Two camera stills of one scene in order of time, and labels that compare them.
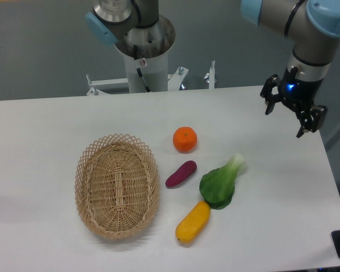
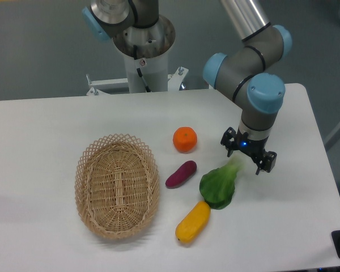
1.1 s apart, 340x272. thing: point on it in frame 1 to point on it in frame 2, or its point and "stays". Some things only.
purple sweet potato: (183, 172) stays
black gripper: (301, 93) to (232, 139)
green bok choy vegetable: (217, 187) stays
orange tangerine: (185, 139) stays
